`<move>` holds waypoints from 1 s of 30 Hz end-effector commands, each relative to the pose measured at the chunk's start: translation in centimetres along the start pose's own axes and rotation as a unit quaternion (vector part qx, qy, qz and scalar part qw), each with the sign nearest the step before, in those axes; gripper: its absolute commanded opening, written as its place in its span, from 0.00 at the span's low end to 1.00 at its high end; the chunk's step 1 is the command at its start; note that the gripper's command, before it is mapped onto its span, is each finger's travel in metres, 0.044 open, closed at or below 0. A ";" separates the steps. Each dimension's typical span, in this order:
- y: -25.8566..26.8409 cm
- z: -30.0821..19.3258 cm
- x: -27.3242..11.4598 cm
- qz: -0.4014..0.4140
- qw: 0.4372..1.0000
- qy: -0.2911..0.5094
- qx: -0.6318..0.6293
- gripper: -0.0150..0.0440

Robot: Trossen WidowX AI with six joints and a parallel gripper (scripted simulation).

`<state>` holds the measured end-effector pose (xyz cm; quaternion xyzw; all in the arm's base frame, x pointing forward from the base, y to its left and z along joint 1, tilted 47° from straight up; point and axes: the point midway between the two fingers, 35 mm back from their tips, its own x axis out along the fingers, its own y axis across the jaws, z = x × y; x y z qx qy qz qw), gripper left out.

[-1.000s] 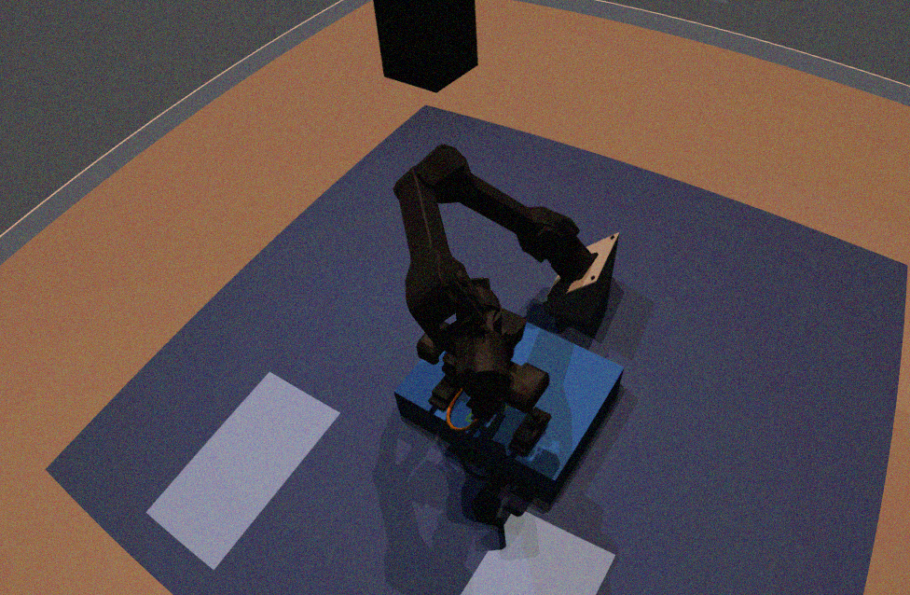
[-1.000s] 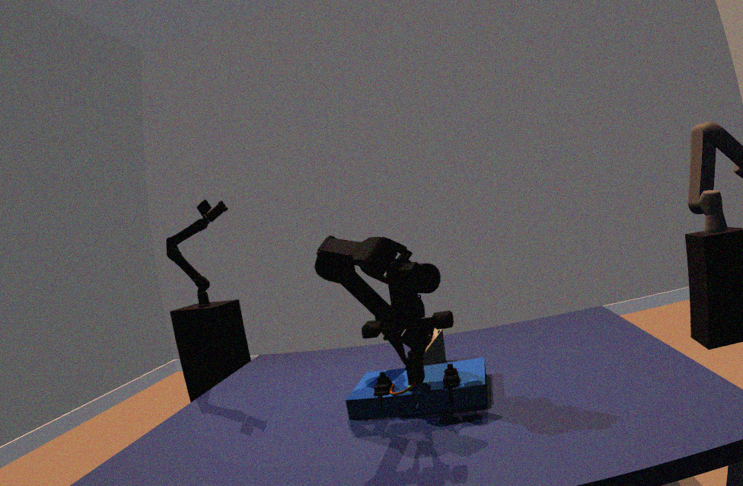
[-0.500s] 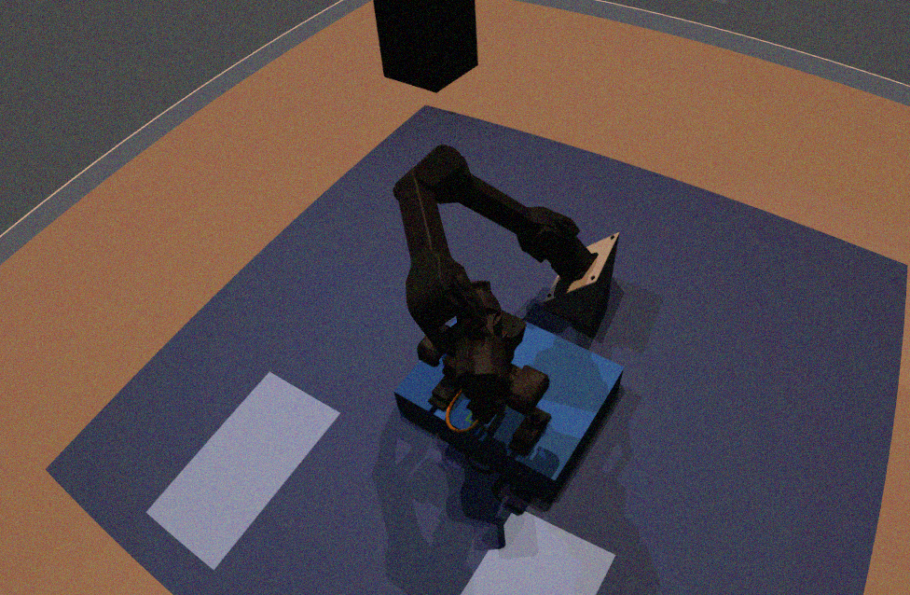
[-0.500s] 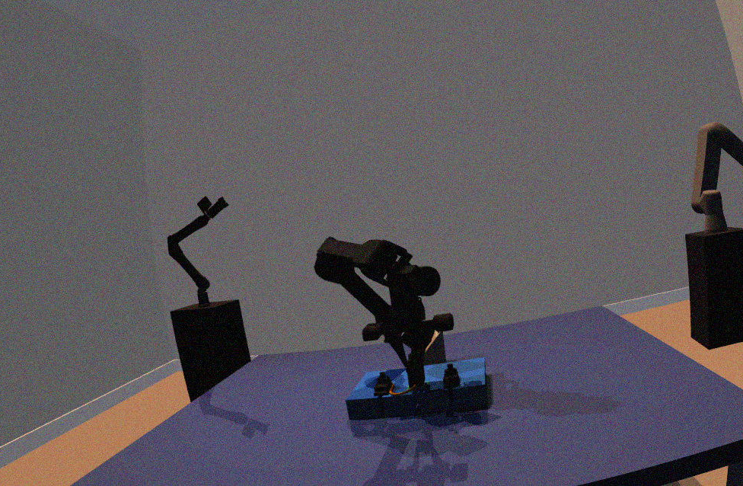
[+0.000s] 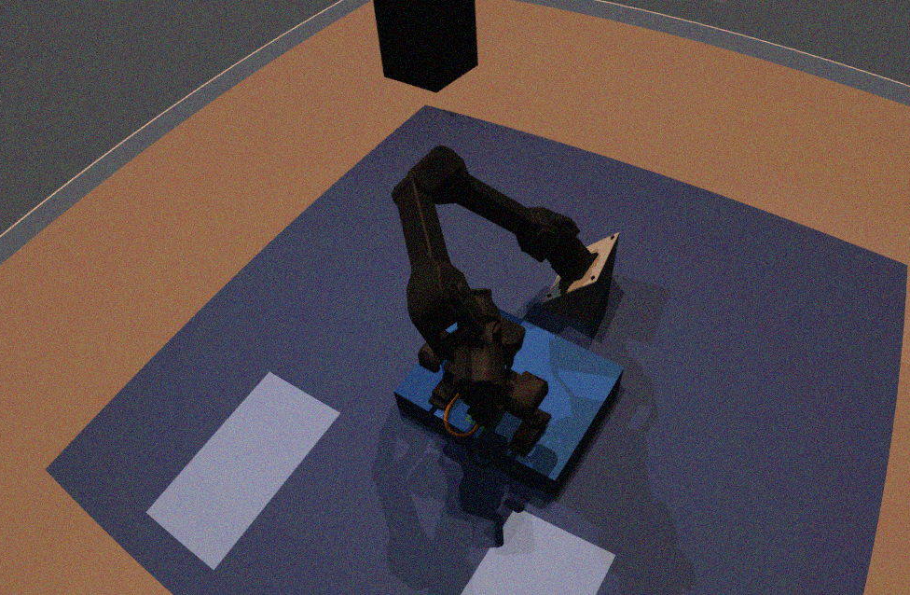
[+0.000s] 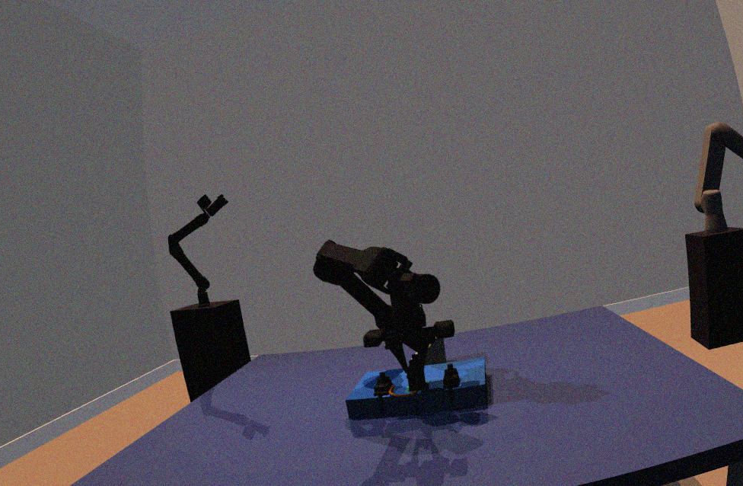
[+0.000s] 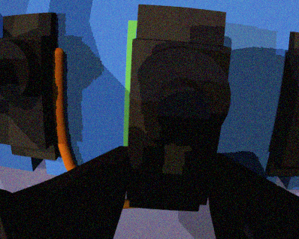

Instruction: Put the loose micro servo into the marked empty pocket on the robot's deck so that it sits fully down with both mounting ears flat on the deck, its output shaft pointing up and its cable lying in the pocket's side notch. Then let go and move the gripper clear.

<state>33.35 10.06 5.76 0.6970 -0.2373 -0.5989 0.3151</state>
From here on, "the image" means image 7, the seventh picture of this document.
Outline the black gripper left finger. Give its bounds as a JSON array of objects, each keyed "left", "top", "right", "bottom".
[{"left": 0, "top": 146, "right": 128, "bottom": 239}]

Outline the blue rectangular block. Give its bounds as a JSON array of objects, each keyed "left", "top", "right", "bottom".
[{"left": 0, "top": 0, "right": 299, "bottom": 189}]

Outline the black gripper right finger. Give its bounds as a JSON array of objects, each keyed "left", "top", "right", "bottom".
[{"left": 209, "top": 153, "right": 299, "bottom": 239}]

